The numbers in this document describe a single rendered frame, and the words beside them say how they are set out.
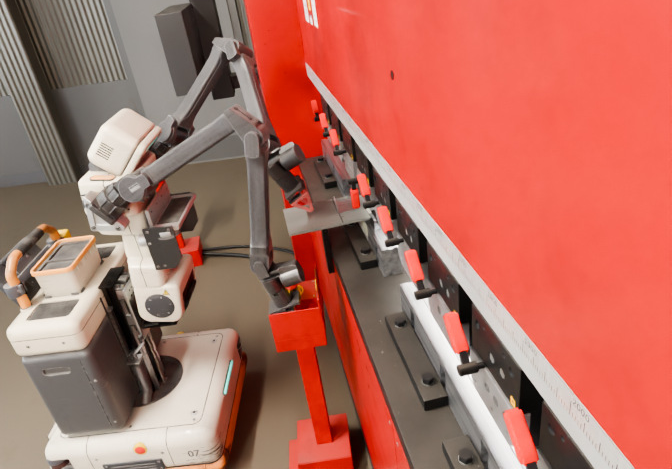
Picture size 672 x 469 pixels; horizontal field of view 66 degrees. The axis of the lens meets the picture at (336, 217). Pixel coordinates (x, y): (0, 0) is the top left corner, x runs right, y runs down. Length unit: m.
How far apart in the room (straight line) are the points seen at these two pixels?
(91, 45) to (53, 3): 0.44
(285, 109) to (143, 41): 2.93
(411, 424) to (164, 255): 1.01
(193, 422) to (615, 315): 1.79
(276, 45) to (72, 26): 3.31
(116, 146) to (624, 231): 1.47
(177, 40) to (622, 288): 2.25
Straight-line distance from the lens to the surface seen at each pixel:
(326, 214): 1.68
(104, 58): 5.41
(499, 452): 1.02
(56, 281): 2.03
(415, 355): 1.26
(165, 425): 2.17
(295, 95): 2.43
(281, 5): 2.37
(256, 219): 1.48
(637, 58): 0.43
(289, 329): 1.64
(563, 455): 0.70
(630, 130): 0.44
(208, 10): 2.90
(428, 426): 1.16
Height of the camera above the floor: 1.78
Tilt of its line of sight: 28 degrees down
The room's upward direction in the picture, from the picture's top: 8 degrees counter-clockwise
